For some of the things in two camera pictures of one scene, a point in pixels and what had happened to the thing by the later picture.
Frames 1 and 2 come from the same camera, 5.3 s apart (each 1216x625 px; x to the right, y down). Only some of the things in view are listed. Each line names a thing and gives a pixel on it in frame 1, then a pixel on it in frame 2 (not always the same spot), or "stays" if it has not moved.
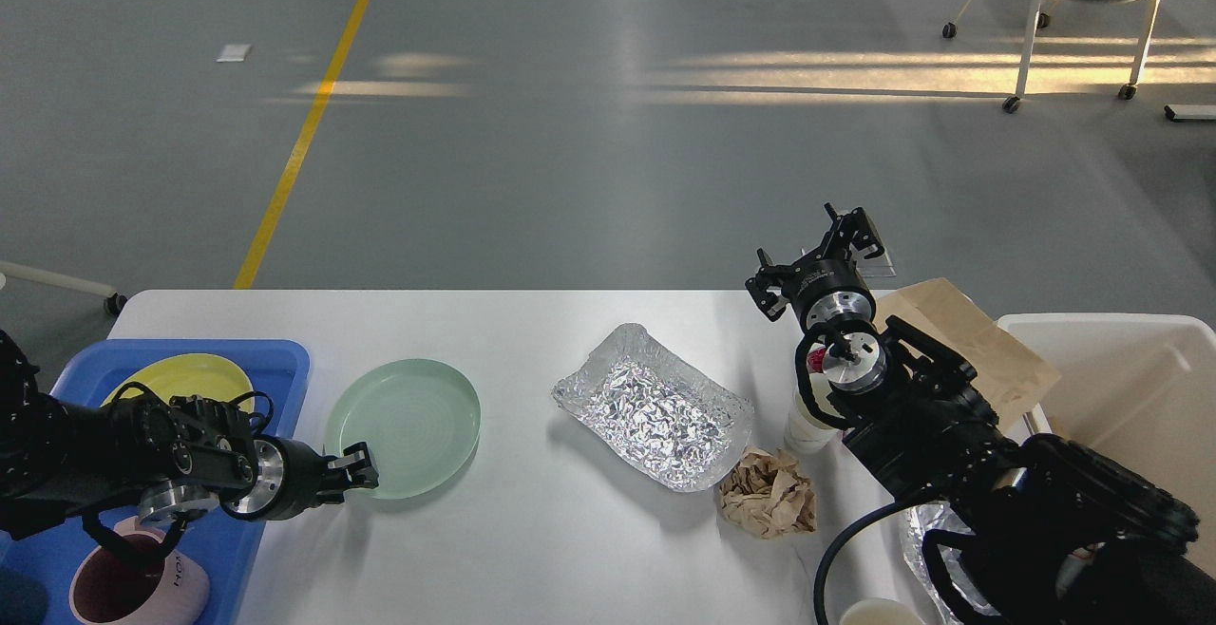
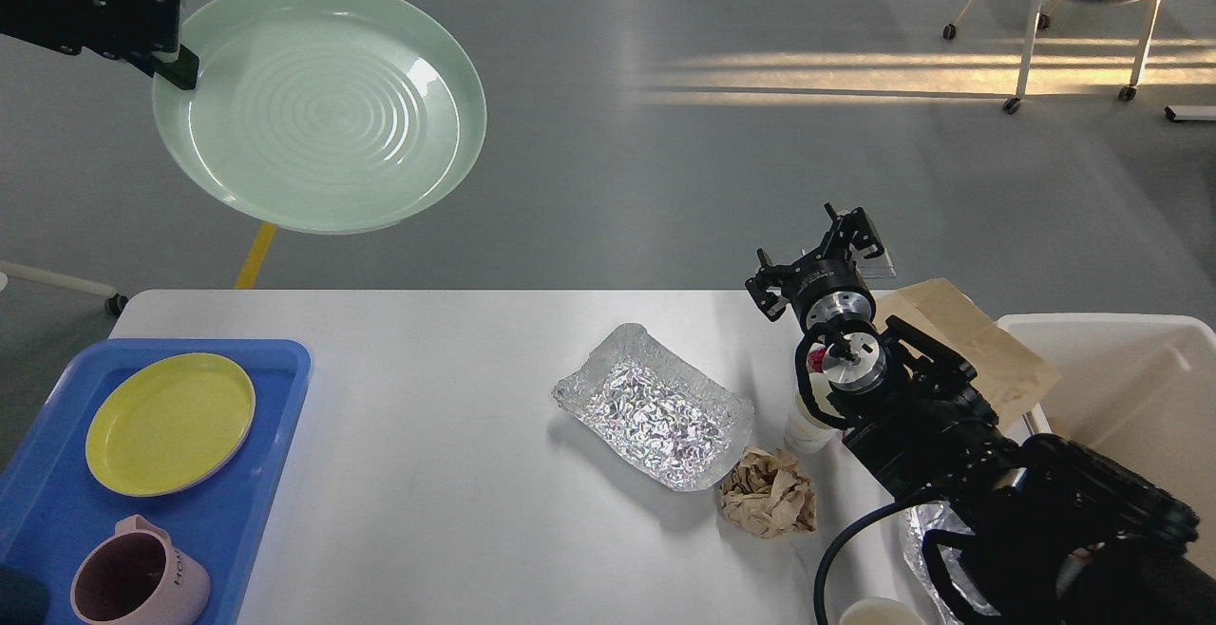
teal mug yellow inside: [23, 600] stays
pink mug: [169, 589] stays
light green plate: [420, 420] -> [324, 105]
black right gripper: [829, 293] stays
